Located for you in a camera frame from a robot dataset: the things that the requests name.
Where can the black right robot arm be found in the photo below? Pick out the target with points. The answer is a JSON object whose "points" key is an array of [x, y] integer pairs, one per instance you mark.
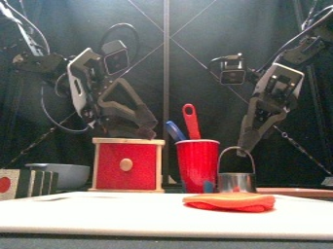
{"points": [[305, 48]]}

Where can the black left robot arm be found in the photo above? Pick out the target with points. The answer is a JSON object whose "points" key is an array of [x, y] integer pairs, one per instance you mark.
{"points": [[37, 63]]}

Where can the brown wooden tray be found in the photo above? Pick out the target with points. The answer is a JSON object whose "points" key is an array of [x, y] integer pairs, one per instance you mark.
{"points": [[304, 193]]}

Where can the vertical metal frame pole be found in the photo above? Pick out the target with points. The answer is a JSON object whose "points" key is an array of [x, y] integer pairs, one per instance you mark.
{"points": [[166, 64]]}

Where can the grey bowl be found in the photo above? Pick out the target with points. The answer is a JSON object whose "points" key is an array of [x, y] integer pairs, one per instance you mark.
{"points": [[71, 176]]}

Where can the red drawer with wooden knob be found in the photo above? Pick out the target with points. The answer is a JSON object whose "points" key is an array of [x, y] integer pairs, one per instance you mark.
{"points": [[126, 181]]}

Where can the wooden drawer cabinet frame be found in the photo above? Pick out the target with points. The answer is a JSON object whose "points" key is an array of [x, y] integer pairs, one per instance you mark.
{"points": [[93, 162]]}

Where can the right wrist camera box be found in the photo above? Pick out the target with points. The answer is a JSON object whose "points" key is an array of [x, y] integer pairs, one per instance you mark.
{"points": [[233, 76]]}

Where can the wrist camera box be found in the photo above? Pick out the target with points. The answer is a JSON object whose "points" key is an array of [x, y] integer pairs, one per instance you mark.
{"points": [[117, 60], [233, 76]]}

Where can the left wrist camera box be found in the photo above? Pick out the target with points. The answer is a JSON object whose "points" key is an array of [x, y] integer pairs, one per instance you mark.
{"points": [[117, 60]]}

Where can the red plastic cup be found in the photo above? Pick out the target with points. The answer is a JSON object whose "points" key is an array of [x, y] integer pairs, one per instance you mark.
{"points": [[197, 168]]}

